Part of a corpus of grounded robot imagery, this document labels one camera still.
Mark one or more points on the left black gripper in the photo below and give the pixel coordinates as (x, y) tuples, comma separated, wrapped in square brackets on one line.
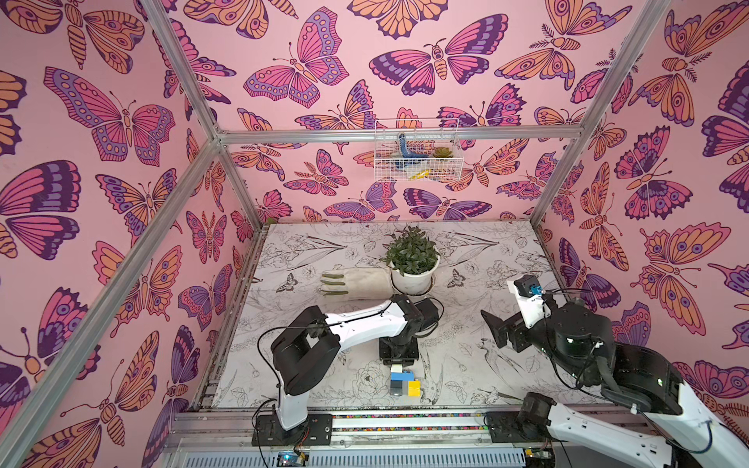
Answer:
[(389, 359)]

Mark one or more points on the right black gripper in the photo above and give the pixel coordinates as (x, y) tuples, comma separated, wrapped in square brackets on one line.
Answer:
[(516, 333)]

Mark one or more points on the blue lego brick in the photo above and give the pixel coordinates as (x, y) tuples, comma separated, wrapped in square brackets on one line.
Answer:
[(400, 383)]

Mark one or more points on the yellow lego brick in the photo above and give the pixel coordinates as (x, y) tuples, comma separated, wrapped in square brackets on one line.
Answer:
[(414, 389)]

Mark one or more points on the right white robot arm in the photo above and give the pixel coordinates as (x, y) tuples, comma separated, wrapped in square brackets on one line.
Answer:
[(582, 343)]

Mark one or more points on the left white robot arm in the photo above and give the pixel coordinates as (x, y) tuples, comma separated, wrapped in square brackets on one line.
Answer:
[(305, 351)]

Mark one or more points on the potted green plant white pot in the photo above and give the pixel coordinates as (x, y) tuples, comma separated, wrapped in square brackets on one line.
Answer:
[(412, 258)]

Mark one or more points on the beige gardening glove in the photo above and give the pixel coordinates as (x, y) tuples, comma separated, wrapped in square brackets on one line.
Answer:
[(357, 283)]

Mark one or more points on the blue toy in basket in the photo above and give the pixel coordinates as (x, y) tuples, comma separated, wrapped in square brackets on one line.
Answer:
[(411, 158)]

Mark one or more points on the right wrist camera white housing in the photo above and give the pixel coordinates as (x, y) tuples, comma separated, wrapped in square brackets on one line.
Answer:
[(529, 295)]

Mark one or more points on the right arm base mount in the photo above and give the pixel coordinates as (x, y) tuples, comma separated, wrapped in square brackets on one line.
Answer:
[(530, 424)]

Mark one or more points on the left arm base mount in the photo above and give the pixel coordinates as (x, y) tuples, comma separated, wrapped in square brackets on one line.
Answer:
[(317, 430)]

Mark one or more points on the white wire basket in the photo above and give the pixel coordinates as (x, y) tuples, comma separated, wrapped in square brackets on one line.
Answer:
[(446, 159)]

